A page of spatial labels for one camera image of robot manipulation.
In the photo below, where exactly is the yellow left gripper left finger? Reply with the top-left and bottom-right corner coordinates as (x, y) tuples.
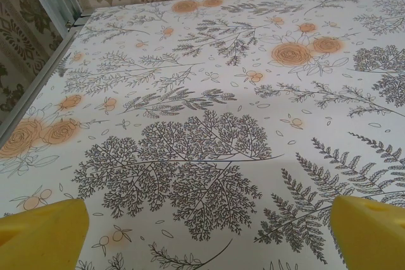
(0, 199), (90, 270)

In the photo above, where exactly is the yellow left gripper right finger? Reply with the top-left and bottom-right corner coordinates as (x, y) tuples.
(330, 195), (405, 270)

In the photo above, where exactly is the floral patterned table cover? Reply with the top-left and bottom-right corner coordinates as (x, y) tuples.
(0, 0), (405, 270)

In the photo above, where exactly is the aluminium frame side rail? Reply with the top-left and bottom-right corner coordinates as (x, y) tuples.
(0, 18), (85, 152)

